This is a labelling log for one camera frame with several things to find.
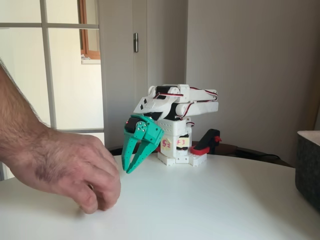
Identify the person's hairy forearm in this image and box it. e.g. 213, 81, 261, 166
0, 58, 51, 173

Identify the dark grey felt container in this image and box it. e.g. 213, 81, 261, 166
294, 130, 320, 210

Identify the person's hand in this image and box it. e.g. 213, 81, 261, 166
9, 124, 122, 215

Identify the yellow label reading F5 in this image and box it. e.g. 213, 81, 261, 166
161, 136, 173, 151

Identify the yellow label reading F3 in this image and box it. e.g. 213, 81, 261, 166
176, 136, 190, 148

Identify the dark brown chair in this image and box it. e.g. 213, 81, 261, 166
107, 142, 294, 168

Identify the white framed glass door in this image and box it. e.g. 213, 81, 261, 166
0, 0, 105, 181

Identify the red white black servo cable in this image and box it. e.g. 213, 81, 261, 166
174, 99, 197, 128
154, 86, 220, 103

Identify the thin black cable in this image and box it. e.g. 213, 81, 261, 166
233, 148, 282, 161

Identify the brown wooden window frame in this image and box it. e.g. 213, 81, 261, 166
78, 0, 101, 65

